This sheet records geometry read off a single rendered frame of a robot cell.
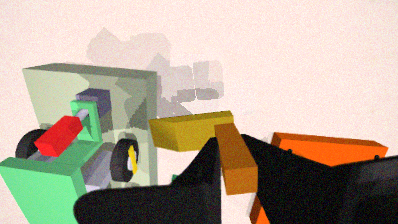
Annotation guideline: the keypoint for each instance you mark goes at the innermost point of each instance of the red-headed stop pin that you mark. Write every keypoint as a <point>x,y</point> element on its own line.
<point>61,134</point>

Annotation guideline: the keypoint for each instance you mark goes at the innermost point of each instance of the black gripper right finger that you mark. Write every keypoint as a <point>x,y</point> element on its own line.
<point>296,190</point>

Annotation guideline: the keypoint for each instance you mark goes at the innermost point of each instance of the green tray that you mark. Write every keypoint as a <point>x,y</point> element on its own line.
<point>173,177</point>

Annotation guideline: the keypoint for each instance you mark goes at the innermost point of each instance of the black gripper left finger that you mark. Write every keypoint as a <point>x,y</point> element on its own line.
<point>193,197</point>

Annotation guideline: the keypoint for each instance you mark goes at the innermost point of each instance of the green wheeled trolley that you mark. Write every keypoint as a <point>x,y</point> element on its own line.
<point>46,187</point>

